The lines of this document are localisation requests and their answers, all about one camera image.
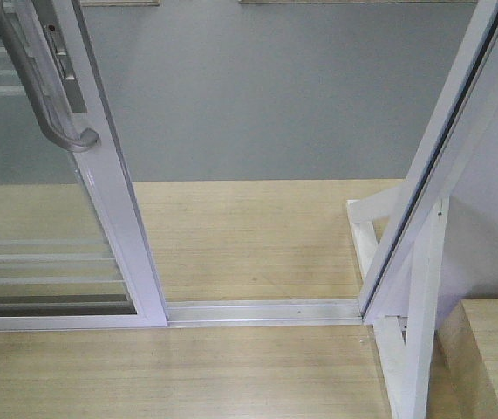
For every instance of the white door frame post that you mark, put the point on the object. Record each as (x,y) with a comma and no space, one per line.
(442,155)

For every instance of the white sliding glass door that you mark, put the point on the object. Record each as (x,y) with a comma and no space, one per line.
(73,249)

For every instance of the grey curved door handle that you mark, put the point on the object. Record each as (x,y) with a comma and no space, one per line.
(22,33)

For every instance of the aluminium floor track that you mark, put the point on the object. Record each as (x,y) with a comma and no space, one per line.
(269,312)

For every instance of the door latch slider plate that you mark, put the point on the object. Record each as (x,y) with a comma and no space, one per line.
(66,73)

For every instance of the white wooden support brace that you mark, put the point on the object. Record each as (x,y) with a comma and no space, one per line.
(402,307)

